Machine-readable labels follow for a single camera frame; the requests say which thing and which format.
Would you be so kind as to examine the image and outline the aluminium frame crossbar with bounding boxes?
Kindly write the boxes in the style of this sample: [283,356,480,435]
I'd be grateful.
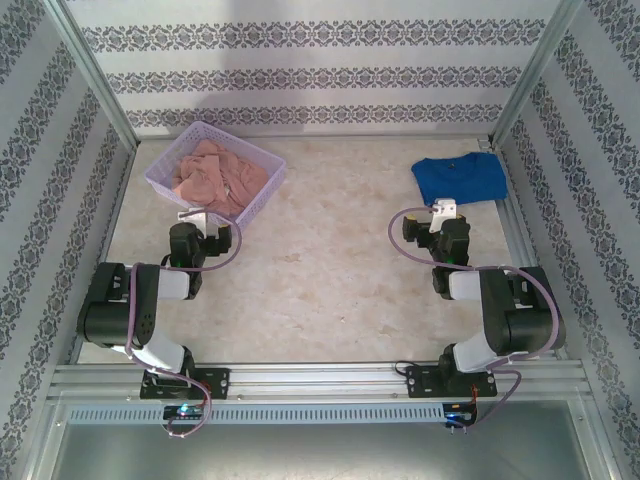
[132,132,496,144]

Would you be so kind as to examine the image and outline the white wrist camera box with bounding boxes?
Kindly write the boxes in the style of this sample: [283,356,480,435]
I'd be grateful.
[428,197,458,235]
[176,208,208,237]

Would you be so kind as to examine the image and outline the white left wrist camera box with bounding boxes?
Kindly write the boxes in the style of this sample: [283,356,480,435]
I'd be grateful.
[176,208,208,237]

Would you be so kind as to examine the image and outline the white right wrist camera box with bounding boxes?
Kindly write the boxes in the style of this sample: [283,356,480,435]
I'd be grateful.
[428,197,458,235]

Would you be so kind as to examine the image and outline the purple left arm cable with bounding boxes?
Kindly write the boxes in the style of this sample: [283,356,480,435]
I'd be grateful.
[124,209,245,441]

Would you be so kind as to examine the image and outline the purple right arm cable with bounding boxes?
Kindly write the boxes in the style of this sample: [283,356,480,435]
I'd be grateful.
[388,206,562,436]

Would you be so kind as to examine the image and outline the aluminium mounting rail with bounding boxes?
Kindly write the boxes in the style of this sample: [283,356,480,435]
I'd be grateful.
[49,362,586,401]

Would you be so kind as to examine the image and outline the grey sheet metal panel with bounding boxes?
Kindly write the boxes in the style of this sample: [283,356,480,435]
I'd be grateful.
[29,424,616,480]

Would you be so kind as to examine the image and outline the blue t-shirt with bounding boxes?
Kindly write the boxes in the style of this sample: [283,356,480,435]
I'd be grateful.
[410,153,509,207]

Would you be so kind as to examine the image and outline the grey slotted cable duct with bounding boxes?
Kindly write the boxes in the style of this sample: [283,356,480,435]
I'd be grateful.
[67,403,476,426]

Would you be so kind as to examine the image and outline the pink t-shirt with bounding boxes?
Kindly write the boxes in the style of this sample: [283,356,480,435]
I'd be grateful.
[171,139,270,217]

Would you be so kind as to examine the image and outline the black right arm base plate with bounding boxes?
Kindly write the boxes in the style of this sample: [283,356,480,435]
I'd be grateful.
[405,364,499,400]

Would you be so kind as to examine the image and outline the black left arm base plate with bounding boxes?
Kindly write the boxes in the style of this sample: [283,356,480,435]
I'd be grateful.
[139,367,232,401]

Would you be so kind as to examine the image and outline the lilac perforated plastic basket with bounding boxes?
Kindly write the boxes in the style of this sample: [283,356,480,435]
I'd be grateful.
[143,121,288,227]

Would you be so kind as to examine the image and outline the ribbed aluminium side rail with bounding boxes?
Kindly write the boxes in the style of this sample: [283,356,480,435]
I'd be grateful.
[497,144,571,361]

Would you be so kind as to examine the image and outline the aluminium frame post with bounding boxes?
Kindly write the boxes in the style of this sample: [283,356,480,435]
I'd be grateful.
[43,0,140,145]
[487,0,586,149]

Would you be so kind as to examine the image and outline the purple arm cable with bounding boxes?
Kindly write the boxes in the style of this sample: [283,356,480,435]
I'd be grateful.
[388,206,562,436]
[124,209,245,441]

